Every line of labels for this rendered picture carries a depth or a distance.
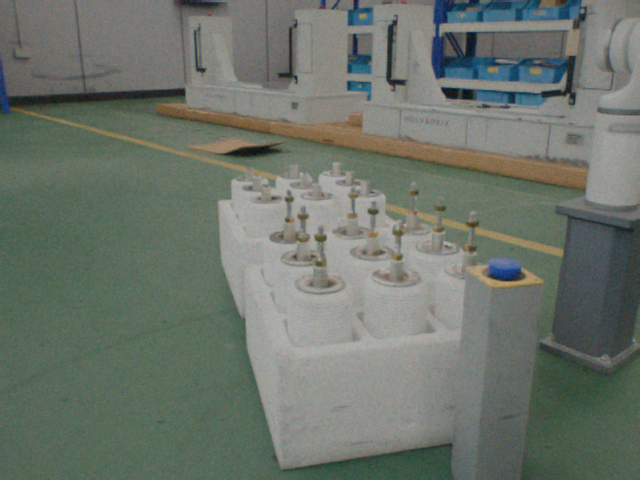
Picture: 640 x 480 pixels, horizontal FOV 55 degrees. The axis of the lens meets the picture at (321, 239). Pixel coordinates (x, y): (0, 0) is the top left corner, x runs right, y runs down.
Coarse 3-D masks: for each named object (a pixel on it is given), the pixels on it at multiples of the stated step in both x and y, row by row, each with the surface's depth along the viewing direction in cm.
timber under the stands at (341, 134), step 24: (216, 120) 475; (240, 120) 450; (264, 120) 433; (336, 144) 376; (360, 144) 360; (384, 144) 346; (408, 144) 333; (480, 168) 300; (504, 168) 290; (528, 168) 281; (552, 168) 272; (576, 168) 267
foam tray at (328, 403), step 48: (288, 336) 97; (432, 336) 91; (288, 384) 85; (336, 384) 87; (384, 384) 89; (432, 384) 91; (288, 432) 88; (336, 432) 90; (384, 432) 92; (432, 432) 94
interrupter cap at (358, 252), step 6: (360, 246) 107; (384, 246) 107; (354, 252) 104; (360, 252) 104; (384, 252) 104; (390, 252) 104; (360, 258) 101; (366, 258) 101; (372, 258) 101; (378, 258) 101; (384, 258) 101
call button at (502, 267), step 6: (498, 258) 78; (504, 258) 78; (510, 258) 78; (492, 264) 76; (498, 264) 76; (504, 264) 76; (510, 264) 76; (516, 264) 76; (492, 270) 76; (498, 270) 75; (504, 270) 75; (510, 270) 75; (516, 270) 75; (498, 276) 76; (504, 276) 76; (510, 276) 76
